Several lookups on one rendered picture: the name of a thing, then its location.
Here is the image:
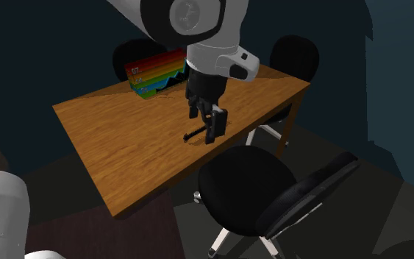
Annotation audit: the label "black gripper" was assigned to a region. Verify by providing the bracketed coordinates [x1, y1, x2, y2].
[185, 67, 229, 146]

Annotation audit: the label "black office chair white legs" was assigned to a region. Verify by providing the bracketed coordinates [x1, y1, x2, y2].
[193, 144, 361, 259]
[245, 34, 321, 149]

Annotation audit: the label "dark red rug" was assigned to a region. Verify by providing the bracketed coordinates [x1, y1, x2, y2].
[24, 189, 187, 259]

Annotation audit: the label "wooden table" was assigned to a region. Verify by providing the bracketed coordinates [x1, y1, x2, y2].
[51, 63, 312, 220]

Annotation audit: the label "thin black ridged tool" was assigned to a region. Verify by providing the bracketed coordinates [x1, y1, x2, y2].
[182, 124, 207, 143]

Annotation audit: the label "rainbow striped box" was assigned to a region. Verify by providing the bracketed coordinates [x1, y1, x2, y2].
[124, 48, 188, 101]

